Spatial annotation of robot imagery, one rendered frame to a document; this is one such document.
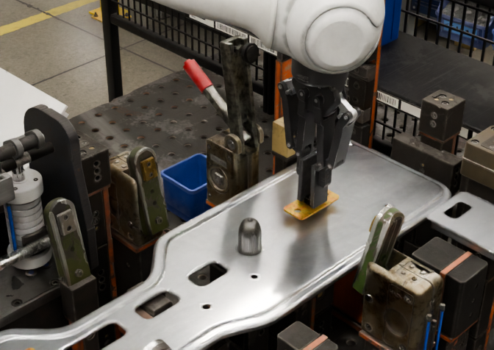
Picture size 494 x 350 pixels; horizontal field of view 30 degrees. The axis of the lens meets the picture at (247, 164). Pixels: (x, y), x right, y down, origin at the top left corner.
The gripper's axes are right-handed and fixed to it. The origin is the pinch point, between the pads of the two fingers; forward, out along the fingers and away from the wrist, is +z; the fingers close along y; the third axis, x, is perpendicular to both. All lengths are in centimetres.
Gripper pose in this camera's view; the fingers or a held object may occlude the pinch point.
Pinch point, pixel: (313, 179)
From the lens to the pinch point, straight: 130.4
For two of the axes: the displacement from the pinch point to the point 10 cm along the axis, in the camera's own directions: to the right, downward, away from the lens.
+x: 7.1, -3.7, 6.0
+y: 7.0, 3.9, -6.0
